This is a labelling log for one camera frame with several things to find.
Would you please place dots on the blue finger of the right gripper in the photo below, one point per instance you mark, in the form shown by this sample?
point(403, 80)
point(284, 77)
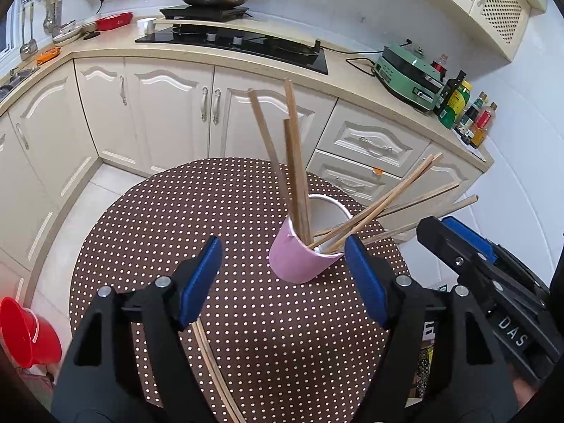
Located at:
point(481, 244)

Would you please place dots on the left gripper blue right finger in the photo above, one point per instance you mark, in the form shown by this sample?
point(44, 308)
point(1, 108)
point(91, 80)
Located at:
point(368, 284)

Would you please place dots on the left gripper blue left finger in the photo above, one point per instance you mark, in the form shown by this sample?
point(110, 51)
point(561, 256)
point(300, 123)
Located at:
point(197, 277)

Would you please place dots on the pink white cup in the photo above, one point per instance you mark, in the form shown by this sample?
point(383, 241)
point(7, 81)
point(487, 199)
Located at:
point(294, 262)

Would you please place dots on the light wooden chopstick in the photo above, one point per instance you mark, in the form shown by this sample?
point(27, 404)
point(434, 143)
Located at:
point(300, 173)

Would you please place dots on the dark wooden chopstick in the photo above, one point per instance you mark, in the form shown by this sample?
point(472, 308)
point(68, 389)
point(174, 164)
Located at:
point(294, 205)

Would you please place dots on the orange kitchen tool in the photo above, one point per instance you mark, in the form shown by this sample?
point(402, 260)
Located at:
point(48, 55)

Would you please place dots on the steel kitchen sink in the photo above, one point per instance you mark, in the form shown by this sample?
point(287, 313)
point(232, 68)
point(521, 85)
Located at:
point(16, 78)

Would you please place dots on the wooden chopstick on table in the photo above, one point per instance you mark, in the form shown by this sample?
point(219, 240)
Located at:
point(222, 378)
point(211, 369)

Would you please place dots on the brown polka dot tablecloth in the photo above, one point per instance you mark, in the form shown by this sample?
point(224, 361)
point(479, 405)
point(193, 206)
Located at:
point(287, 352)

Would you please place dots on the red cap sauce bottle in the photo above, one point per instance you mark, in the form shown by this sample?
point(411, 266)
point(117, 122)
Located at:
point(477, 132)

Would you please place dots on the green oil bottle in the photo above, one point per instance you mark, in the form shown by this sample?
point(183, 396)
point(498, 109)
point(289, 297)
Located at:
point(455, 104)

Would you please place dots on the dark sauce bottle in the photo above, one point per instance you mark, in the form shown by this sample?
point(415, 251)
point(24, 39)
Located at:
point(451, 86)

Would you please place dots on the green electric grill appliance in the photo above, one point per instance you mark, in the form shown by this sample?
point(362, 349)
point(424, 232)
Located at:
point(407, 74)

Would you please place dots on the red plastic bucket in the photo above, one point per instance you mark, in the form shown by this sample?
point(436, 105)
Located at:
point(31, 339)

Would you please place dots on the white base cabinets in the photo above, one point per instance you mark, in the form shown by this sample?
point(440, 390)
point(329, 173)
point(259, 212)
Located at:
point(145, 115)

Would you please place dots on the black gas stove top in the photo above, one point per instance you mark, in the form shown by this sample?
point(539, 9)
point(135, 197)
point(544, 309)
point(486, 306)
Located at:
point(251, 43)

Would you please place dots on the black induction cooker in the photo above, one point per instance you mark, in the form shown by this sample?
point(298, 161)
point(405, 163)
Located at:
point(203, 13)

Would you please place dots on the red rectangular dish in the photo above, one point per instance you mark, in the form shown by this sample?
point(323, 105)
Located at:
point(115, 21)

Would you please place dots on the wall utensil rack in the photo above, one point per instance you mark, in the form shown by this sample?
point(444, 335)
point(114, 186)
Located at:
point(36, 19)

